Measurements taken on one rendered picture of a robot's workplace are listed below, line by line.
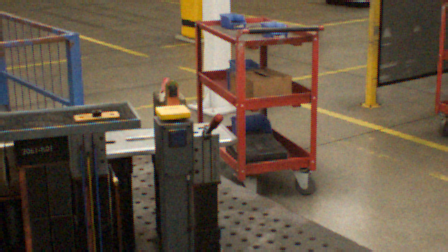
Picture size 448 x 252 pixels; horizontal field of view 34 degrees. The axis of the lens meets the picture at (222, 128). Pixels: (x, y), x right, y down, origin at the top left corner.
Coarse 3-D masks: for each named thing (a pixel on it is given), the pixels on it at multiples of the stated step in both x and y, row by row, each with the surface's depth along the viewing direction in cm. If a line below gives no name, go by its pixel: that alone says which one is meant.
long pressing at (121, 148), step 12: (108, 132) 187; (120, 132) 186; (132, 132) 186; (144, 132) 186; (228, 132) 185; (108, 144) 177; (120, 144) 176; (132, 144) 176; (144, 144) 176; (228, 144) 178; (108, 156) 170; (120, 156) 171
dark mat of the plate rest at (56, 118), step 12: (96, 108) 147; (108, 108) 147; (120, 108) 147; (0, 120) 140; (12, 120) 140; (24, 120) 140; (36, 120) 140; (48, 120) 140; (60, 120) 139; (72, 120) 139; (96, 120) 139; (108, 120) 139; (120, 120) 139
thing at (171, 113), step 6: (156, 108) 147; (162, 108) 147; (168, 108) 146; (174, 108) 146; (180, 108) 146; (186, 108) 146; (162, 114) 142; (168, 114) 143; (174, 114) 143; (180, 114) 143; (186, 114) 144; (168, 120) 145; (174, 120) 145
